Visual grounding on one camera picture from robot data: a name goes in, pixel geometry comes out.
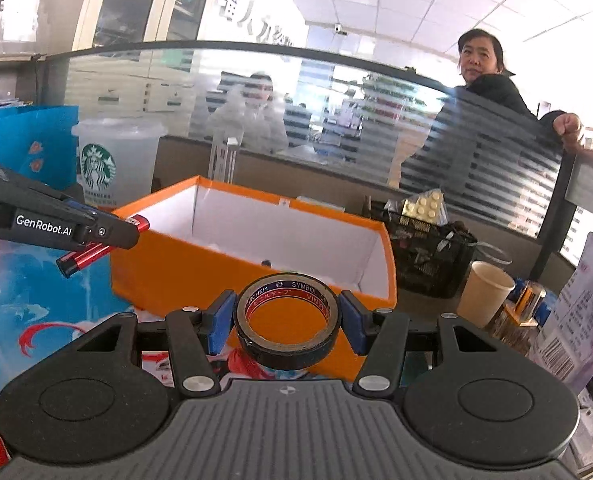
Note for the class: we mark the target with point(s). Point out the red metal cylinder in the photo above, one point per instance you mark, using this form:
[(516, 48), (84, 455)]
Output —
[(84, 260)]

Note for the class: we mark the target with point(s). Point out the beige paper cup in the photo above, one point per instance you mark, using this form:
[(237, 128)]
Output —
[(484, 295)]

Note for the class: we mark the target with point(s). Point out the glass desk partition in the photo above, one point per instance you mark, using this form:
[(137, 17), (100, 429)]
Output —
[(326, 110)]

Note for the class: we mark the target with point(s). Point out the pill blister pack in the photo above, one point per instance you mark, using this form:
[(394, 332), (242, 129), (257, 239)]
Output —
[(424, 206)]

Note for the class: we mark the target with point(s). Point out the white plastic cup green logo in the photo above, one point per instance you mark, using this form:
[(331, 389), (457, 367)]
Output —
[(121, 160)]

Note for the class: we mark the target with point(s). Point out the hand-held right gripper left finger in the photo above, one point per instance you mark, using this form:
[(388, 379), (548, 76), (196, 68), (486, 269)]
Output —
[(222, 325)]

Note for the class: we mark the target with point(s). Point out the black tape roll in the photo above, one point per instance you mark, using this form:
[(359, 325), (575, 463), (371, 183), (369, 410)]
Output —
[(286, 356)]

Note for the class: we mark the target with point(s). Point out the clear plastic box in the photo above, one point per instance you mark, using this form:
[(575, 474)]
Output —
[(225, 157)]

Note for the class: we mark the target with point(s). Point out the blue paper bag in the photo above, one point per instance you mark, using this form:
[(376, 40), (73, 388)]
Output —
[(21, 145)]

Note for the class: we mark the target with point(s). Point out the small wooden rack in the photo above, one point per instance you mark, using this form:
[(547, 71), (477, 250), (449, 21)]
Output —
[(526, 302)]

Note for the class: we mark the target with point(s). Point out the printed plastic bag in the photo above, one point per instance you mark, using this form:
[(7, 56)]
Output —
[(581, 310)]

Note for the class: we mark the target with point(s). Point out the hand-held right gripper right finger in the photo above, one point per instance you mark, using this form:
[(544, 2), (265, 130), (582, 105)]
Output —
[(355, 322)]

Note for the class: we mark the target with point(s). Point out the beige cabinet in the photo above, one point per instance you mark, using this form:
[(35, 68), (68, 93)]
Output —
[(141, 5)]

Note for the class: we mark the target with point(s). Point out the printed blue desk mat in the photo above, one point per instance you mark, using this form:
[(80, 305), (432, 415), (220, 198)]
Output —
[(26, 300)]

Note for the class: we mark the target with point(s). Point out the orange cardboard box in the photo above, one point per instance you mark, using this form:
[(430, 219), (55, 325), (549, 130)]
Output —
[(176, 270)]

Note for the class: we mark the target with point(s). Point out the clear glass cup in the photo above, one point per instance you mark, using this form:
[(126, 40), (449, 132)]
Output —
[(499, 255)]

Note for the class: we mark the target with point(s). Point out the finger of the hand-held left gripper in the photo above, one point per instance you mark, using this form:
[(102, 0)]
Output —
[(16, 185), (111, 232)]

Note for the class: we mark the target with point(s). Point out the black mesh desk organizer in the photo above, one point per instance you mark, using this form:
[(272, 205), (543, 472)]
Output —
[(426, 260)]

